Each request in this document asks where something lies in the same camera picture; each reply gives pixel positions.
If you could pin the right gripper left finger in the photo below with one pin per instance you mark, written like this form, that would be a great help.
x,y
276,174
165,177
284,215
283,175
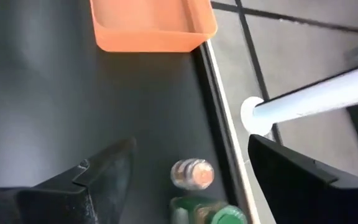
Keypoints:
x,y
98,186

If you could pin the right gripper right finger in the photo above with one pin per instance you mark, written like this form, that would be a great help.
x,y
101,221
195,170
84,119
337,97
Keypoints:
x,y
300,193

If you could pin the cork-lidded glass spice jar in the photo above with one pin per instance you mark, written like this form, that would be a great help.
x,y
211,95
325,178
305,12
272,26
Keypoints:
x,y
194,175

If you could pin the green-capped spice jar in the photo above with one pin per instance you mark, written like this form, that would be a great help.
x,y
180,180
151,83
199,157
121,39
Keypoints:
x,y
216,214

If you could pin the white black pole with base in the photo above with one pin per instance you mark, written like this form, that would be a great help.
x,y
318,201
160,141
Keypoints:
x,y
306,99

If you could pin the orange plastic bin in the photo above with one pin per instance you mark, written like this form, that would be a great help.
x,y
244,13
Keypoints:
x,y
148,31

